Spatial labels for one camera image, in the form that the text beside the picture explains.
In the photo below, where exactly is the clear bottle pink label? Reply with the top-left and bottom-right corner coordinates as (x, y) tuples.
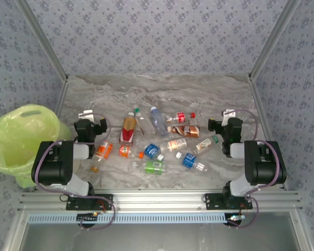
(160, 138), (188, 153)

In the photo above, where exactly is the aluminium table side rail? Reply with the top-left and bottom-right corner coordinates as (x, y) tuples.
(53, 75), (70, 117)
(248, 74), (290, 191)

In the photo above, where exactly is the aluminium frame post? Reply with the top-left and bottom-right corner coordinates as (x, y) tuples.
(14, 0), (70, 81)
(248, 0), (303, 79)

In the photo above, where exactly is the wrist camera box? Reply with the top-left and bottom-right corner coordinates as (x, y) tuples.
(221, 109), (237, 124)
(77, 109), (95, 119)

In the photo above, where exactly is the crushed blue label bottle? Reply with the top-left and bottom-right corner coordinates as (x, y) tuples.
(143, 143), (165, 161)

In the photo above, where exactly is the small orange bottle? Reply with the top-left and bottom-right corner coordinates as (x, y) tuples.
(104, 143), (114, 159)

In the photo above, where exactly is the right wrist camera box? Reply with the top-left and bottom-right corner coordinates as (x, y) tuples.
(221, 109), (237, 124)

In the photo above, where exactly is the long blue label bottle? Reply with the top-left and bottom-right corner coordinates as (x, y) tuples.
(175, 152), (208, 173)

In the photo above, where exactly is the brown coffee label bottle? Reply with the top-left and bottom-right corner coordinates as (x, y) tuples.
(167, 124), (201, 139)

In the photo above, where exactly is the orange white label bottle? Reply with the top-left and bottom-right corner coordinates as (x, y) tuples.
(91, 140), (108, 173)

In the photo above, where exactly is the clear water bottle pale cap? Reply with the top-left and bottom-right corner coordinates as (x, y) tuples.
(149, 106), (170, 136)

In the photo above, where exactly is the crushed orange label bottle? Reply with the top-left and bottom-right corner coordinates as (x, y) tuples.
(118, 145), (145, 159)

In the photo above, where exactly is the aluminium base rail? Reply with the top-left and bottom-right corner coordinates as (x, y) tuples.
(18, 190), (303, 212)

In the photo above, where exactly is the slotted grey cable duct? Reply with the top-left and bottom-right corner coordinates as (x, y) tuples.
(28, 212), (229, 225)

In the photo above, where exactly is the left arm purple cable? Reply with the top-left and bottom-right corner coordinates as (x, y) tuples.
(32, 111), (117, 231)

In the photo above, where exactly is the small circuit board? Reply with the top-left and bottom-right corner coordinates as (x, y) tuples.
(77, 213), (99, 222)
(226, 214), (245, 223)

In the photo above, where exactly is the clear bottle green neck band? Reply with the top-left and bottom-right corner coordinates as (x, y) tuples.
(134, 105), (148, 136)

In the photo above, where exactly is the cola bottle red cap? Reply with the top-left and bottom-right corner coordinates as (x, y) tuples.
(165, 111), (196, 124)

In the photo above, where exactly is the green plastic bin bag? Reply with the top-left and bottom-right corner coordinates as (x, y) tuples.
(0, 104), (72, 184)

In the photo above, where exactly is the right small circuit board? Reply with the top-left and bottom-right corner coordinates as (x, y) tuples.
(226, 214), (245, 223)

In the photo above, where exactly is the left small circuit board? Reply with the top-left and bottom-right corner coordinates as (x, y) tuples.
(77, 213), (99, 222)

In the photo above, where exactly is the round waste bin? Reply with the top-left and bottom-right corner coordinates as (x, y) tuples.
(0, 104), (72, 189)

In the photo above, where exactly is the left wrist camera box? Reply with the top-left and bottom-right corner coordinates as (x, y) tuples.
(77, 109), (95, 119)

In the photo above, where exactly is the brown tea bottle red label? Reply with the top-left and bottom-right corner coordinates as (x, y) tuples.
(119, 111), (136, 146)

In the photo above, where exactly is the white label bottle green cap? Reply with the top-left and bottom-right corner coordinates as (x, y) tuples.
(193, 135), (220, 155)

